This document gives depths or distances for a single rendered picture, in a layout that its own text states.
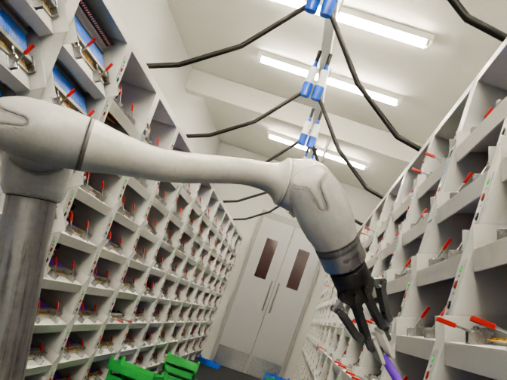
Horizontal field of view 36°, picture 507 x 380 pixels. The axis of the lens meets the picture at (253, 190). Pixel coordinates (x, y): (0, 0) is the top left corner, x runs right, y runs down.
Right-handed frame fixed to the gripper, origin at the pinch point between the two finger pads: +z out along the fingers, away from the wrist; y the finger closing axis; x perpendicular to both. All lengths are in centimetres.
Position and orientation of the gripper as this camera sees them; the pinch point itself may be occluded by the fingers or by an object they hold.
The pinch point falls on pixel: (379, 345)
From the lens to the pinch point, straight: 167.9
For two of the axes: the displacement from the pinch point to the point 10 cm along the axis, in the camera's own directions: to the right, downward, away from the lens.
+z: 3.9, 8.6, 3.3
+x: -4.0, -1.7, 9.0
